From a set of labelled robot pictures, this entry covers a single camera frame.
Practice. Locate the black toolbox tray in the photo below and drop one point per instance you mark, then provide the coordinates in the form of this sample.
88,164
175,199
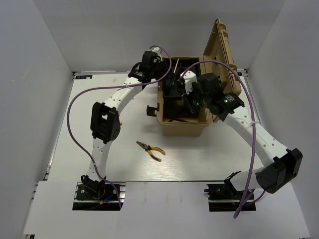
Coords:
184,63

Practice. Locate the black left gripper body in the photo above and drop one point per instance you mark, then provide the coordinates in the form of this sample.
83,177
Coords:
159,71

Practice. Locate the large yellow handled pliers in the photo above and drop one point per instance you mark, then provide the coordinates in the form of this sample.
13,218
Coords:
149,149

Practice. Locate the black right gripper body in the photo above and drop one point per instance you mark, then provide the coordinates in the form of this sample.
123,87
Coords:
198,99

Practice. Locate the green black precision screwdriver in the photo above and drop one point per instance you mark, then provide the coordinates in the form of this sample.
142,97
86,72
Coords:
171,85

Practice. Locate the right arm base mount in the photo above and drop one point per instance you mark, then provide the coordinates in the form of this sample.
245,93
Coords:
222,198

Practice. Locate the tan plastic toolbox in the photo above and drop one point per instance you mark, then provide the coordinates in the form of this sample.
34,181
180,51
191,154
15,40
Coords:
216,59

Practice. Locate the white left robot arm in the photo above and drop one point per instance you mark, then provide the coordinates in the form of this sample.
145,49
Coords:
105,122

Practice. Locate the brown hex key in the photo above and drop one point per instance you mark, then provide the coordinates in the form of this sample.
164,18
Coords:
179,119

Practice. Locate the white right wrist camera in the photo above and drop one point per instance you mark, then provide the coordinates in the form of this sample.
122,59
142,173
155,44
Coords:
185,82

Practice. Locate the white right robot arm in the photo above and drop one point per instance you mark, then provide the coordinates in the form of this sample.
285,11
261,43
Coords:
280,164

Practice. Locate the blue label sticker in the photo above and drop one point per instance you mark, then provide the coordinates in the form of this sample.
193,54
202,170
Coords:
83,77

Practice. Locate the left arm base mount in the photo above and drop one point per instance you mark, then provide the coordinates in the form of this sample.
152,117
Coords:
105,200

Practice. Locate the black front toolbox latch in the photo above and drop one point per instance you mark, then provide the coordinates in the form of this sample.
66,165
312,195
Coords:
152,111

